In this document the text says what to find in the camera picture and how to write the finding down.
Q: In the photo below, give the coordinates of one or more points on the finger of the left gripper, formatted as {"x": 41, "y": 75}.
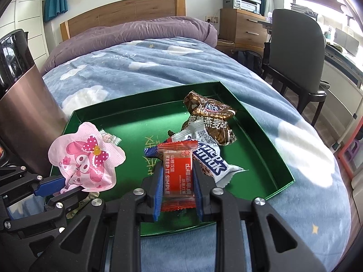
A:
{"x": 49, "y": 186}
{"x": 71, "y": 199}

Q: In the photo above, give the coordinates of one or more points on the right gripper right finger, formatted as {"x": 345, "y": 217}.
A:
{"x": 205, "y": 189}

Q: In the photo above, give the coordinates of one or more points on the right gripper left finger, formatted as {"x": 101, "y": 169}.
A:
{"x": 153, "y": 186}

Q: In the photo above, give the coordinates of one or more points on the small red candy packet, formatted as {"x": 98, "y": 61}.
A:
{"x": 177, "y": 161}

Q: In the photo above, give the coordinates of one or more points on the pink cartoon snack packet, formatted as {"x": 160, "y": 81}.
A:
{"x": 87, "y": 158}

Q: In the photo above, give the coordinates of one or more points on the white blue milk snack packet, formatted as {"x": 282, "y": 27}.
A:
{"x": 211, "y": 162}

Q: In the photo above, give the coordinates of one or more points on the white oat bar packet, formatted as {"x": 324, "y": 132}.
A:
{"x": 195, "y": 130}

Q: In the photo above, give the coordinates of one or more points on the green tray box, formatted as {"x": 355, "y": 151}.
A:
{"x": 143, "y": 120}

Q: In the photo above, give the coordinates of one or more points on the brown black electric kettle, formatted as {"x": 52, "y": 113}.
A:
{"x": 31, "y": 119}

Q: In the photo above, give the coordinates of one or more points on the brown chocolate snack packet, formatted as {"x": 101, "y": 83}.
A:
{"x": 214, "y": 114}

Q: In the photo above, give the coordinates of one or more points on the blue cloud blanket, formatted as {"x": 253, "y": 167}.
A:
{"x": 316, "y": 205}

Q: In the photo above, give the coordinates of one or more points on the black backpack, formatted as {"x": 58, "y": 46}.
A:
{"x": 251, "y": 60}

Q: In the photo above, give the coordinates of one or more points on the dark grey chair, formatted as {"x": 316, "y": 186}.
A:
{"x": 296, "y": 58}

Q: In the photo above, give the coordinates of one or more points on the pink framed mirror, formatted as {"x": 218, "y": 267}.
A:
{"x": 350, "y": 150}

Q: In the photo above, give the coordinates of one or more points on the purple duvet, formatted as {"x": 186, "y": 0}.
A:
{"x": 99, "y": 38}

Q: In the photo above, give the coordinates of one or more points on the wooden drawer cabinet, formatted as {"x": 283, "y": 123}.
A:
{"x": 241, "y": 30}

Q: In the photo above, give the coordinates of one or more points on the white wardrobe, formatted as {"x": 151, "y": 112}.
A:
{"x": 28, "y": 16}

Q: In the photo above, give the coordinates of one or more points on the white desk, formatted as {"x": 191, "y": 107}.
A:
{"x": 342, "y": 110}

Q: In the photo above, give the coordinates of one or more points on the wooden headboard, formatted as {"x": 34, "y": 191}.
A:
{"x": 121, "y": 12}

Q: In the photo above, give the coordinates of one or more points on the grey printer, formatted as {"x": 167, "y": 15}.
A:
{"x": 248, "y": 5}

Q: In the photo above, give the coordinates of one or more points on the wall power socket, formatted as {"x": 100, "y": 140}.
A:
{"x": 212, "y": 19}

